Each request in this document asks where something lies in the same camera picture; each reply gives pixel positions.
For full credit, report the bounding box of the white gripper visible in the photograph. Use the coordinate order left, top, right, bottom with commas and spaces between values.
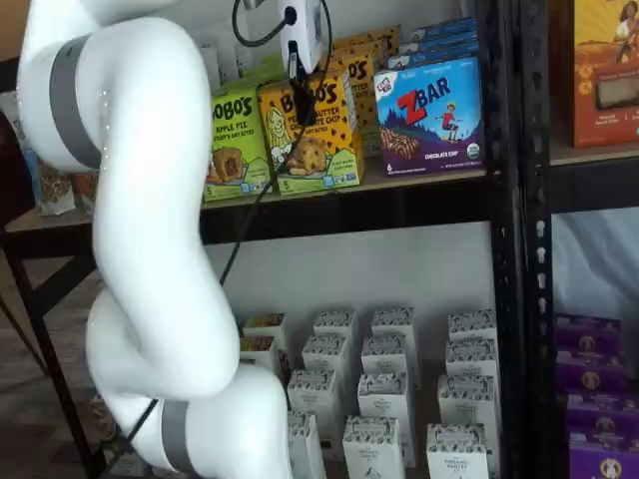
277, 0, 325, 85

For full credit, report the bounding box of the orange Bobo's oat bites box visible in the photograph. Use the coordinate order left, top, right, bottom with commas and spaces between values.
257, 67, 365, 197
328, 49, 386, 160
331, 24, 401, 59

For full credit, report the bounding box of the green Bobo's apple pie box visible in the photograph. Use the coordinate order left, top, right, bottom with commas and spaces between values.
203, 88, 269, 204
234, 54, 287, 90

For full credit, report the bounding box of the blue purple Zbar box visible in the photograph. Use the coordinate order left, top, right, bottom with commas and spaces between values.
411, 17, 478, 35
397, 30, 479, 47
372, 43, 486, 177

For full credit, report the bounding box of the white patterned carton box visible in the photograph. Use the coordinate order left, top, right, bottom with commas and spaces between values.
443, 337, 499, 383
342, 416, 406, 479
302, 334, 350, 380
437, 373, 499, 430
313, 309, 360, 345
426, 422, 495, 479
359, 335, 419, 380
446, 308, 499, 345
287, 369, 338, 420
371, 307, 416, 345
356, 372, 418, 425
287, 411, 328, 479

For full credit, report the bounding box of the yellow label granola box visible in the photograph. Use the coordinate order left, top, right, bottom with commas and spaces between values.
239, 335, 280, 371
242, 312, 289, 346

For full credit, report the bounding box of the wooden shelf board with snacks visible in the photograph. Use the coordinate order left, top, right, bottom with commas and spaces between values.
0, 167, 489, 236

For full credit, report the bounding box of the large orange brown snack box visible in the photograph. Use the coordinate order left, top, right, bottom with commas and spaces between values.
572, 0, 639, 150

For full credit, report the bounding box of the neighbouring wooden shelf board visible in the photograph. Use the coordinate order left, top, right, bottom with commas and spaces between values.
548, 140, 639, 169

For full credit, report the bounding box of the wooden shelf board with cartons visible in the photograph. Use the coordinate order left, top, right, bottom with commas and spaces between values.
219, 298, 500, 479

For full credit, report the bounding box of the purple snack box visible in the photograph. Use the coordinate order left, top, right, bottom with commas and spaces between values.
565, 391, 639, 440
554, 312, 624, 354
567, 433, 639, 479
554, 348, 629, 395

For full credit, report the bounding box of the granola bag with red label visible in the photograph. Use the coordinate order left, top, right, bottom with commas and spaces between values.
73, 169, 100, 214

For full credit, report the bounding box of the granola bag with orange label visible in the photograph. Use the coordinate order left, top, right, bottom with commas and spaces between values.
19, 148, 77, 217

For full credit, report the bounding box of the white plastic sheet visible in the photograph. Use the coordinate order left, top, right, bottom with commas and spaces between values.
550, 212, 639, 316

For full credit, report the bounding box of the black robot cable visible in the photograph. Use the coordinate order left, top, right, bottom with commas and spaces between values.
124, 0, 334, 448

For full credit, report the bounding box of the neighbouring black metal shelf frame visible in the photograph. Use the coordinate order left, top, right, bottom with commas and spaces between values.
521, 0, 639, 479

